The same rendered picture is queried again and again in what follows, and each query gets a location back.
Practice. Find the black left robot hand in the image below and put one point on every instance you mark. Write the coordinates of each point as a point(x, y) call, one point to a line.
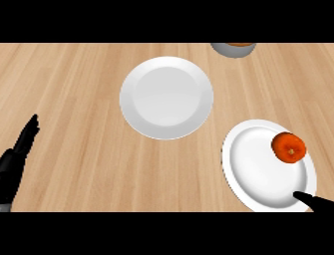
point(7, 172)

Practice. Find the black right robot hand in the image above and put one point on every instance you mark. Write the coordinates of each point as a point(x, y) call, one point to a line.
point(324, 204)

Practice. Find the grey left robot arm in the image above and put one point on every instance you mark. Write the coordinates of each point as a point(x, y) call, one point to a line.
point(2, 208)

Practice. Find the white round plate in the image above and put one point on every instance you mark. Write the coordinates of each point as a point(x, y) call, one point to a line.
point(260, 172)
point(166, 98)

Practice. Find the orange squash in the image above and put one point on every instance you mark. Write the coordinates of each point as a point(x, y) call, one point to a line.
point(288, 148)

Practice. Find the grey bowl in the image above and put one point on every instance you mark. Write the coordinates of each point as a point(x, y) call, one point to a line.
point(232, 50)

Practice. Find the orange food in bowl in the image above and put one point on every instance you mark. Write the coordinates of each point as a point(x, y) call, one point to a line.
point(240, 44)

